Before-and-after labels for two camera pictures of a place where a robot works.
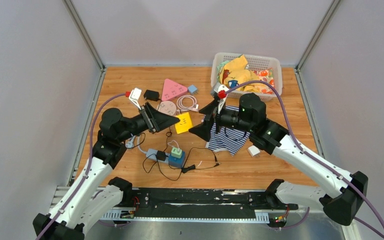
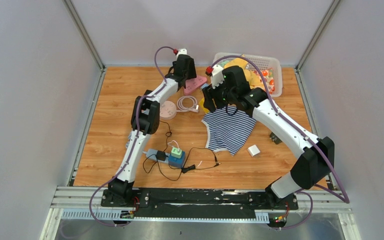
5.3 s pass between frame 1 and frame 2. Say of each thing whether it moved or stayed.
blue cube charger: stayed
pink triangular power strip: moved
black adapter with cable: stayed
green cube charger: stayed
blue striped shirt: stayed
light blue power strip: stayed
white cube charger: stayed
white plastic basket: stayed
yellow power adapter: moved
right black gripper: moved
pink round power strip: stayed
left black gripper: moved
